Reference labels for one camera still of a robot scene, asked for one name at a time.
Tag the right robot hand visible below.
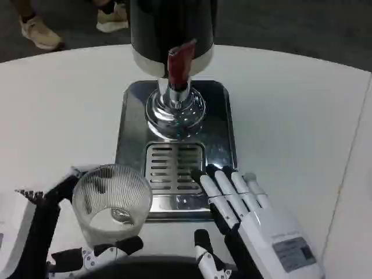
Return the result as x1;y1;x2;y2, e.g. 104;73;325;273
190;164;325;279

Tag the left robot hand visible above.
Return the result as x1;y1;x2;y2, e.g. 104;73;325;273
0;164;145;279

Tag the clear ribbed glass cup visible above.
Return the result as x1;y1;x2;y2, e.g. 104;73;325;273
71;163;153;244

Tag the steel drip tray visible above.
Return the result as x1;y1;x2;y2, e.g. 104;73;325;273
115;80;238;224

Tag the slotted steel tray grid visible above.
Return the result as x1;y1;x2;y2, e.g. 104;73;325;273
145;141;206;196

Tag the black robot torso edge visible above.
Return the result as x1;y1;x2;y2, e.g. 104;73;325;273
115;255;205;279

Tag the chrome round tap base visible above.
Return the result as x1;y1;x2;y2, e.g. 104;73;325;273
145;85;208;138

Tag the person's beige shoe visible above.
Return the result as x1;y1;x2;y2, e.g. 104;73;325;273
95;2;129;33
18;14;65;51

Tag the black drink dispenser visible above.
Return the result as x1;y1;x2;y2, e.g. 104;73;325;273
129;0;217;80

